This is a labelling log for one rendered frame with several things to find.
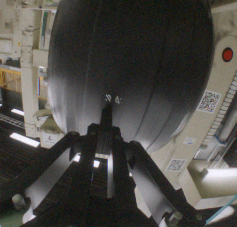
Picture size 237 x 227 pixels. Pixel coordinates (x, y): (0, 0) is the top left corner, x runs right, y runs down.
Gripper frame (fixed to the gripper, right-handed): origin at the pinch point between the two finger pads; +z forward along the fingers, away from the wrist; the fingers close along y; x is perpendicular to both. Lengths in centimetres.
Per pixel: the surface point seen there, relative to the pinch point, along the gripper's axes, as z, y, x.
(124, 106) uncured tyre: 3.1, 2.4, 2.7
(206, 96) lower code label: 22.1, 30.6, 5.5
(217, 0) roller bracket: 18.4, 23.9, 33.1
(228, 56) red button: 19.7, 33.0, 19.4
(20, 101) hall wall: 1134, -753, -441
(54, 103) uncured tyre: 6.6, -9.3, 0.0
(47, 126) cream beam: 58, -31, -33
